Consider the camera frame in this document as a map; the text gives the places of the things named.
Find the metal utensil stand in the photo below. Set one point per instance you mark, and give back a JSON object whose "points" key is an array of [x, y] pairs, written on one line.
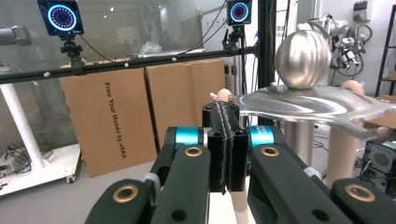
{"points": [[303, 59]]}

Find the beige solid spatula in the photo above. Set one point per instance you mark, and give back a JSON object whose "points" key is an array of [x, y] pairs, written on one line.
{"points": [[342, 152]]}

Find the grey cylinder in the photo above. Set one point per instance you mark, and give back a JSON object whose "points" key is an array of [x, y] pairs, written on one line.
{"points": [[14, 35]]}

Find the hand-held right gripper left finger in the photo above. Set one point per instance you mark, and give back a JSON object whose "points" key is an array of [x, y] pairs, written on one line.
{"points": [[218, 155]]}

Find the black computer tower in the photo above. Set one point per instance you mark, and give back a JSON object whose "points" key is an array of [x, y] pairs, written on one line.
{"points": [[378, 161]]}

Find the grey wall switch box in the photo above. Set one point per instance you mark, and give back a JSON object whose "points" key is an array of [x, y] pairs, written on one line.
{"points": [[361, 11]]}

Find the plain cardboard box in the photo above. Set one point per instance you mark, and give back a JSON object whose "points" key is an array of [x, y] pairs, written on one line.
{"points": [[180, 99]]}

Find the black horizontal frame bar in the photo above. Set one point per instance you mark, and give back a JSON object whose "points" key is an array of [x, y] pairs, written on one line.
{"points": [[124, 63]]}

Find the large cardboard box black lettering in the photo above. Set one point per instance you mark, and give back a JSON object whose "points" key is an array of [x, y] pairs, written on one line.
{"points": [[93, 124]]}

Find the white stand with base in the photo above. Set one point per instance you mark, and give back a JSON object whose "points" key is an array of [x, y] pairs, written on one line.
{"points": [[21, 124]]}

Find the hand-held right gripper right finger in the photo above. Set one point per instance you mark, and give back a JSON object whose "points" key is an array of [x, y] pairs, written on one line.
{"points": [[239, 155]]}

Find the black frame post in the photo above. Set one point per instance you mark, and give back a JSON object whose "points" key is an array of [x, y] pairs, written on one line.
{"points": [[267, 37]]}

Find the clear plastic bag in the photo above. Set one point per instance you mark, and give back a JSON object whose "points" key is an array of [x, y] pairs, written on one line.
{"points": [[150, 48]]}

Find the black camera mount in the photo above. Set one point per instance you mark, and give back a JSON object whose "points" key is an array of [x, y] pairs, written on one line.
{"points": [[72, 51], [233, 39]]}

